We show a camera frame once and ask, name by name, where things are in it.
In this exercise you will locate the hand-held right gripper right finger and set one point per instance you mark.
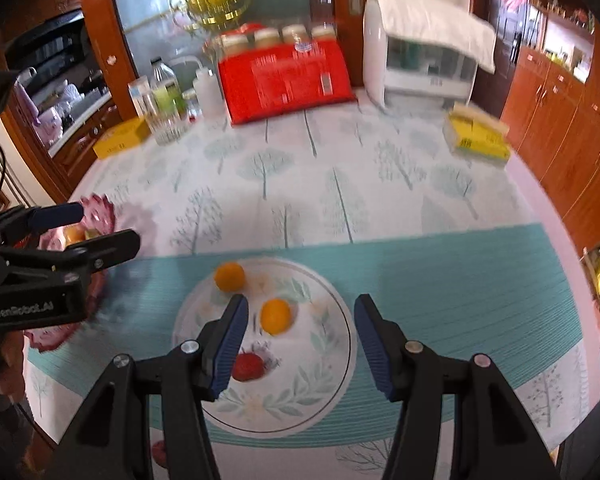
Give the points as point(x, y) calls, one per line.
point(375, 350)

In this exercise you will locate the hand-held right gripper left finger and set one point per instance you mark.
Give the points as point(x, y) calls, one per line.
point(227, 350)

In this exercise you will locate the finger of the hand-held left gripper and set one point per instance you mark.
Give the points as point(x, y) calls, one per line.
point(55, 215)
point(110, 247)

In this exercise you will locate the pink glass tray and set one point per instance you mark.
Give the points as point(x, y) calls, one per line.
point(97, 215)

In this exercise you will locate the small mandarin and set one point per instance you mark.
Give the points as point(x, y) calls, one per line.
point(276, 316)
point(230, 277)
point(72, 235)

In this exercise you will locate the white leaf print plate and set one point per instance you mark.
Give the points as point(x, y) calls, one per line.
point(305, 340)

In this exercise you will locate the person's left hand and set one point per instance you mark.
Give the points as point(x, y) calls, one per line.
point(12, 360)

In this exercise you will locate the small red fruit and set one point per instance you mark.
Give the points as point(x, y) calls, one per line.
point(160, 452)
point(250, 366)

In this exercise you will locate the lilac cloth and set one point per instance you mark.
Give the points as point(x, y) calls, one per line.
point(47, 120)

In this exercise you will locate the yellow flat box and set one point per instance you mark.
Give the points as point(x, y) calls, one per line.
point(120, 140)

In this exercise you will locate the clear drinking glass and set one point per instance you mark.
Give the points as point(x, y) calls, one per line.
point(167, 125)

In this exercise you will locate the blue white carton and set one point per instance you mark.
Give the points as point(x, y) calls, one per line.
point(139, 97)

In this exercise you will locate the tree print tablecloth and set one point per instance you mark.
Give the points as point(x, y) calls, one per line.
point(380, 185)

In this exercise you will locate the small clear jar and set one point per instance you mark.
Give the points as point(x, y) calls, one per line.
point(192, 102)

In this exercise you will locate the green label plastic bottle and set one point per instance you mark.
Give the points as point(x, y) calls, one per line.
point(165, 80)

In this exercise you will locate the white plastic bottle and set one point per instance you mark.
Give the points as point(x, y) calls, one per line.
point(209, 92)

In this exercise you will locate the wooden sideboard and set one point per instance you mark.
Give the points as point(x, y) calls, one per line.
point(95, 35)

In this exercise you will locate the yellow tissue packet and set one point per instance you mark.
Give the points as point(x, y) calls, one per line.
point(475, 135)

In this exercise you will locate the red plastic bag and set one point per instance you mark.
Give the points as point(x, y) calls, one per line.
point(285, 85)

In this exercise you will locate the glass jar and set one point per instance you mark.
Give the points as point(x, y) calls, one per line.
point(267, 39)
point(237, 45)
point(295, 34)

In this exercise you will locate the white countertop appliance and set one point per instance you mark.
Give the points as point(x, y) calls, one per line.
point(375, 60)

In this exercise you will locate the wooden cabinet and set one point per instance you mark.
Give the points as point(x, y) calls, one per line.
point(570, 125)

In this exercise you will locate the white towel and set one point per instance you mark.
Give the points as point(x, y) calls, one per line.
point(430, 20)

